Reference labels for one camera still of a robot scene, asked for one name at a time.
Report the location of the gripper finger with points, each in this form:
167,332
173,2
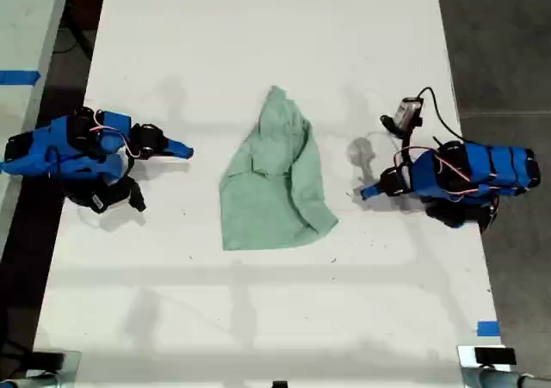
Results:
178,145
174,156
372,191

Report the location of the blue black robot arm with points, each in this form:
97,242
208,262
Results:
41,153
495,168

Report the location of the pale green T-shirt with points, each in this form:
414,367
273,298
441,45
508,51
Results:
267,198

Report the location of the long blue tape strip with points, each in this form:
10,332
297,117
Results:
19,77

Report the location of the white board panel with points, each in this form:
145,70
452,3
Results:
26,26

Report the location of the short blue tape strip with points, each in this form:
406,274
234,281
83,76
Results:
488,328

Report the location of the small black box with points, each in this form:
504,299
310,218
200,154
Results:
47,359
495,356

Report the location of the grey metal pipe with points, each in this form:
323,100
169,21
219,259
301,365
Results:
495,379

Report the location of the short black camera stalk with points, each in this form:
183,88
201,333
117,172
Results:
406,145

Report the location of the black camera box white label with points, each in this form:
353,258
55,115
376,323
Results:
112,196

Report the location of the grey black camera box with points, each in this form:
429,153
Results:
409,112

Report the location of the white metal bracket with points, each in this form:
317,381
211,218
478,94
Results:
466,355

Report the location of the clear plastic bracket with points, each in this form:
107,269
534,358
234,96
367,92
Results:
72,362

